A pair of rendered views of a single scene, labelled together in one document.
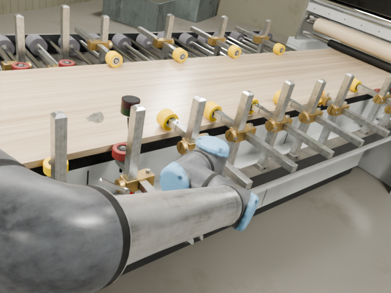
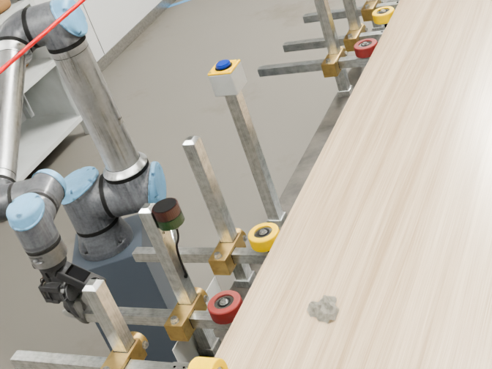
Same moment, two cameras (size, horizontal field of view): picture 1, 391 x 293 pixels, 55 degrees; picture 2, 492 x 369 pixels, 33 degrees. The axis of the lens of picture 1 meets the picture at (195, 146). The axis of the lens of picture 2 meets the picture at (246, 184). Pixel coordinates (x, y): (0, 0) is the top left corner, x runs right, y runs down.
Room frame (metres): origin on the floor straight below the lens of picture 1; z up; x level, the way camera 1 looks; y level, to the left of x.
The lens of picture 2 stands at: (2.66, 0.05, 2.07)
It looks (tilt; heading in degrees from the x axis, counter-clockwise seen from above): 31 degrees down; 167
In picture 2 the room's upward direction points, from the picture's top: 20 degrees counter-clockwise
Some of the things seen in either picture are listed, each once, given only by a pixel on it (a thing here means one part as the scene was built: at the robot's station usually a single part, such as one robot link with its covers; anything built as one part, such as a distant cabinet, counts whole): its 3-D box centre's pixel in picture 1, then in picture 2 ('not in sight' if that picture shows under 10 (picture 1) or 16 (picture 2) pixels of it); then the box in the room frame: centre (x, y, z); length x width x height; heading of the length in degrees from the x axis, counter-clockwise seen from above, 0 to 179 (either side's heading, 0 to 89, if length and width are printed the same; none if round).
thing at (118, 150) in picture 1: (121, 159); (230, 318); (1.17, 0.26, 0.85); 0.08 x 0.08 x 0.11
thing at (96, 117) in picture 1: (96, 115); (322, 306); (1.35, 0.42, 0.91); 0.09 x 0.07 x 0.02; 163
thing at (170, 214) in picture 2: (130, 102); (166, 209); (1.08, 0.23, 1.14); 0.06 x 0.06 x 0.02
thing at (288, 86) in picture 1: (273, 129); not in sight; (1.57, -0.34, 0.92); 0.03 x 0.03 x 0.48; 44
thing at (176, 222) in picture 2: (130, 109); (170, 218); (1.08, 0.23, 1.11); 0.06 x 0.06 x 0.02
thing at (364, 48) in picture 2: not in sight; (368, 57); (0.30, 1.16, 0.85); 0.08 x 0.08 x 0.11
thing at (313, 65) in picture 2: not in sight; (315, 66); (0.15, 1.02, 0.84); 0.43 x 0.03 x 0.04; 44
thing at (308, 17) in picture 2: not in sight; (355, 12); (-0.20, 1.38, 0.81); 0.43 x 0.03 x 0.04; 44
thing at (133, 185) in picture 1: (134, 181); (188, 313); (1.07, 0.19, 0.84); 0.13 x 0.06 x 0.05; 134
